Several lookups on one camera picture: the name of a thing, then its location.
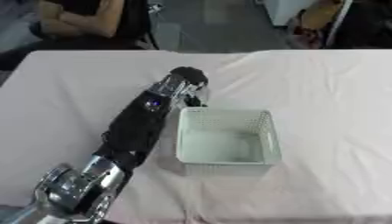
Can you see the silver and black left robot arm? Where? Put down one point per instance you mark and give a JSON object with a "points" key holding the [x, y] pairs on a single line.
{"points": [[133, 125]]}

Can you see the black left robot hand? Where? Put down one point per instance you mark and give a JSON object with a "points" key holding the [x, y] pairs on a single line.
{"points": [[191, 75]]}

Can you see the wooden chair with white frame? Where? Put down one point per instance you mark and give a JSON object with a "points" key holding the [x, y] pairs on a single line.
{"points": [[317, 24]]}

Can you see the person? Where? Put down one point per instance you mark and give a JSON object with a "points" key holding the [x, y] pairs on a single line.
{"points": [[76, 20]]}

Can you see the black bag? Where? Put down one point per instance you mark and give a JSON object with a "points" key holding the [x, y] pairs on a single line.
{"points": [[365, 24]]}

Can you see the white perforated plastic basket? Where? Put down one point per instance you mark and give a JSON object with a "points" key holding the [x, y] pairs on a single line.
{"points": [[224, 140]]}

